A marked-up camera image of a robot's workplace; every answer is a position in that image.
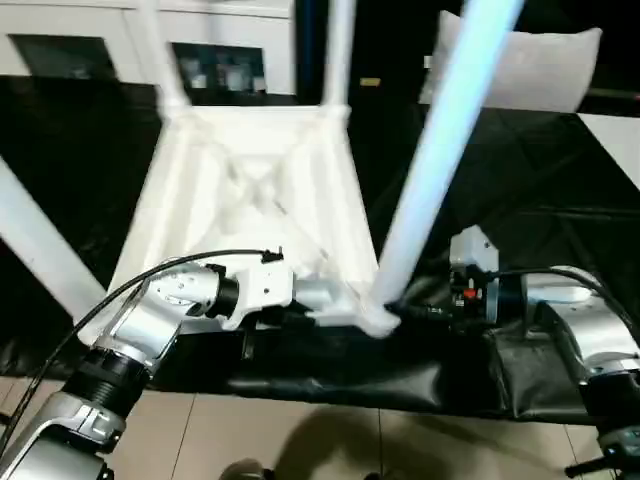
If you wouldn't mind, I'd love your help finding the white plastic table top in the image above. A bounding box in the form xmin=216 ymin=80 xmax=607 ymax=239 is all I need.
xmin=74 ymin=99 xmax=402 ymax=340

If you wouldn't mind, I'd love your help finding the black work mat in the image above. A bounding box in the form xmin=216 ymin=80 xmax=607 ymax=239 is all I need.
xmin=0 ymin=74 xmax=640 ymax=421

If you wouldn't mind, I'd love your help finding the black stand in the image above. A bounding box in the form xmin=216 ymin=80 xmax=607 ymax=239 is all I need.
xmin=564 ymin=453 xmax=640 ymax=480

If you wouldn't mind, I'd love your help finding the white board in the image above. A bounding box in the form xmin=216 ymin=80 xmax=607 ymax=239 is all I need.
xmin=577 ymin=111 xmax=640 ymax=193

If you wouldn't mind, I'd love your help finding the grey white pillow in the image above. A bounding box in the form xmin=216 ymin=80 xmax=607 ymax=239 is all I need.
xmin=417 ymin=9 xmax=605 ymax=114

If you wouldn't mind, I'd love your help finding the black cabinet with yellow label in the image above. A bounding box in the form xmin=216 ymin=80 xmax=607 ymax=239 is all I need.
xmin=292 ymin=0 xmax=447 ymax=103

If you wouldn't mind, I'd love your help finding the white glass-door cabinet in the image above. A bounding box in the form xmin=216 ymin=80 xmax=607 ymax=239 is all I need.
xmin=0 ymin=0 xmax=297 ymax=97

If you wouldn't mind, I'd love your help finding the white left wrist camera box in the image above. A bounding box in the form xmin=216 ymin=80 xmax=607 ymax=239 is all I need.
xmin=226 ymin=249 xmax=298 ymax=332

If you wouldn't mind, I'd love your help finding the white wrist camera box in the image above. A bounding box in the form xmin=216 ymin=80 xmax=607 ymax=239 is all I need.
xmin=226 ymin=249 xmax=298 ymax=332
xmin=447 ymin=224 xmax=502 ymax=292

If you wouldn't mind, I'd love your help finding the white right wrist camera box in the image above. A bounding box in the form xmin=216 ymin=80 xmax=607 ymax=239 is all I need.
xmin=447 ymin=224 xmax=502 ymax=292

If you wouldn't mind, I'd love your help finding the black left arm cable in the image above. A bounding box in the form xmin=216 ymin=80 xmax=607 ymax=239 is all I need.
xmin=0 ymin=247 xmax=287 ymax=463

